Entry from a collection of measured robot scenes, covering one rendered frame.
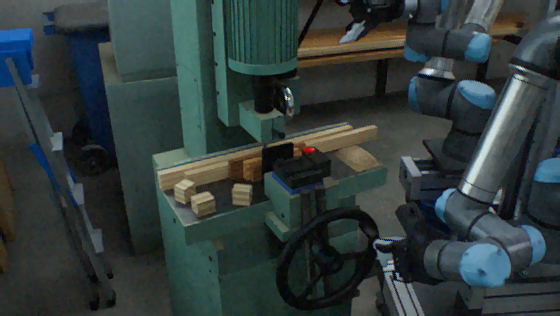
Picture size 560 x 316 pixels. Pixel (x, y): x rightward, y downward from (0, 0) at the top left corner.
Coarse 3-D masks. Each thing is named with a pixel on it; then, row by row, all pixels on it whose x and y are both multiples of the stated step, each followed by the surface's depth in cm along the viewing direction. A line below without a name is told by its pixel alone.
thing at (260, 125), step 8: (240, 104) 144; (248, 104) 144; (240, 112) 145; (248, 112) 140; (256, 112) 139; (272, 112) 139; (240, 120) 147; (248, 120) 142; (256, 120) 137; (264, 120) 135; (272, 120) 136; (280, 120) 137; (248, 128) 143; (256, 128) 138; (264, 128) 136; (280, 128) 139; (256, 136) 139; (264, 136) 137; (272, 136) 138
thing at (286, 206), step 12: (276, 180) 129; (324, 180) 129; (276, 192) 128; (312, 192) 125; (336, 192) 129; (276, 204) 130; (288, 204) 123; (300, 204) 124; (312, 204) 126; (336, 204) 130; (288, 216) 125; (300, 216) 126; (312, 216) 128
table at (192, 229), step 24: (336, 168) 147; (384, 168) 147; (168, 192) 136; (216, 192) 136; (264, 192) 136; (360, 192) 147; (168, 216) 136; (192, 216) 126; (216, 216) 126; (240, 216) 130; (264, 216) 133; (192, 240) 126
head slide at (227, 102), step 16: (224, 0) 130; (224, 16) 132; (224, 32) 134; (224, 48) 136; (224, 64) 138; (224, 80) 141; (240, 80) 142; (224, 96) 144; (240, 96) 144; (224, 112) 147
